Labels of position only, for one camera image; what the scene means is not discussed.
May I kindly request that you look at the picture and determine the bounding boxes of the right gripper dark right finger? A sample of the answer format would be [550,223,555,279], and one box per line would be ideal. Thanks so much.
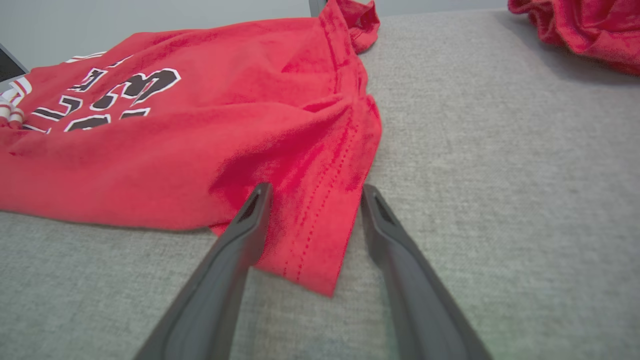
[361,184,493,360]

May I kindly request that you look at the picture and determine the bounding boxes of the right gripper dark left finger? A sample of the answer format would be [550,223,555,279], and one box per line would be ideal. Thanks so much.
[134,182,273,360]

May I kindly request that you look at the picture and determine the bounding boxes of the red white basketball jersey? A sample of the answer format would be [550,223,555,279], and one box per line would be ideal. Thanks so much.
[0,0,383,298]

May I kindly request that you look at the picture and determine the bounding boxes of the red white striped shorts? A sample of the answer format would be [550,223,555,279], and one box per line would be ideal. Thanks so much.
[507,0,640,77]

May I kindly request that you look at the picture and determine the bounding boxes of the grey metal partition frame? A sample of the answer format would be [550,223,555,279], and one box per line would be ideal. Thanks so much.
[0,42,30,93]

